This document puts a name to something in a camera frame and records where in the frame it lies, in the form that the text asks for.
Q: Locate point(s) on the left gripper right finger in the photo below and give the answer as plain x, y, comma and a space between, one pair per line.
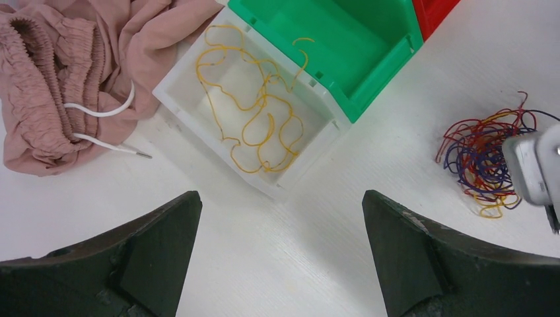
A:
426, 268

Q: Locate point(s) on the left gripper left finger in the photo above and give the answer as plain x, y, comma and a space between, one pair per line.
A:
135, 269

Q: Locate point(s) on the clear plastic bin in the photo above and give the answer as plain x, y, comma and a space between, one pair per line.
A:
257, 110

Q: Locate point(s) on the pink crumpled garment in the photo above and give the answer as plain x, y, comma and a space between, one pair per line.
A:
77, 76

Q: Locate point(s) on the green plastic bin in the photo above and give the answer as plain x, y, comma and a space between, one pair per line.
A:
352, 48

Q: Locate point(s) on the red plastic bin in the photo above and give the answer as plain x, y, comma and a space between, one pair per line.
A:
430, 14

